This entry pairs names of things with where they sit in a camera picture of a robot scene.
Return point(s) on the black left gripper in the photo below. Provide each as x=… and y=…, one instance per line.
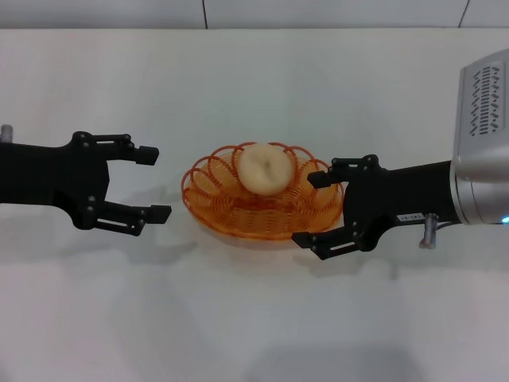
x=47, y=175

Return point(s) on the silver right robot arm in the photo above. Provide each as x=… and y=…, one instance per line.
x=481, y=159

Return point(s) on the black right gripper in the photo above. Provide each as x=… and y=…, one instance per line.
x=370, y=199

